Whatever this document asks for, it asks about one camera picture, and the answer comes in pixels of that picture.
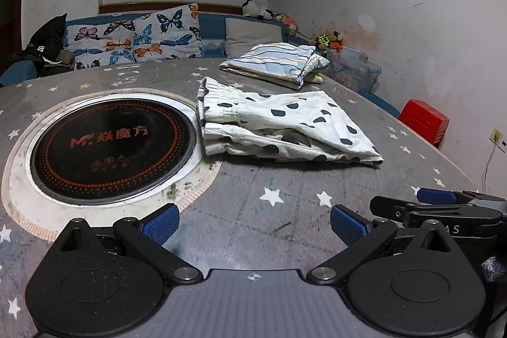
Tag folded striped cloth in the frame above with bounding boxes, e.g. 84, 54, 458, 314
219, 43, 330, 91

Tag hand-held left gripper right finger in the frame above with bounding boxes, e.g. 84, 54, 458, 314
307, 203, 456, 286

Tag white wall socket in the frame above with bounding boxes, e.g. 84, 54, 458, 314
490, 129, 507, 153

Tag round black induction cooktop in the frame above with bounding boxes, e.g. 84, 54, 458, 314
29, 98, 197, 201

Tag white polka dot pants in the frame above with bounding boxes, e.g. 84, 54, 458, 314
197, 77, 385, 165

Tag black and white plush toy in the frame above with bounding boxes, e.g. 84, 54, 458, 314
242, 0, 270, 20

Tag small colourful plush toys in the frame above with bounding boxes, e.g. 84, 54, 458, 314
309, 31, 345, 51

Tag butterfly print pillow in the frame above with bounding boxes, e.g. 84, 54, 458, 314
63, 3, 207, 71

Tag black bag on sofa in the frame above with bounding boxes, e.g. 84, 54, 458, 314
22, 13, 76, 77

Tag white power cable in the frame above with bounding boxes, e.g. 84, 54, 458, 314
481, 151, 497, 194

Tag grey star print tablecloth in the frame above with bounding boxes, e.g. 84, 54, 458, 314
0, 59, 482, 338

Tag blue sofa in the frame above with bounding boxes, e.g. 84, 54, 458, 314
0, 13, 401, 119

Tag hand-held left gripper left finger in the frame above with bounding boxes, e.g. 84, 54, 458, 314
55, 202, 203, 285

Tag red plastic stool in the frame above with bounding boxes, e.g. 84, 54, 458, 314
398, 99, 450, 149

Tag grey pillow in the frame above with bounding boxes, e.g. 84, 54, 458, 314
224, 17, 284, 59

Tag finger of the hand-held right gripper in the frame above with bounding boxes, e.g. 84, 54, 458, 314
417, 188, 507, 205
370, 195, 504, 230

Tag clear plastic storage box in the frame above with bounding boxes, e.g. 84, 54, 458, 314
325, 47, 383, 93

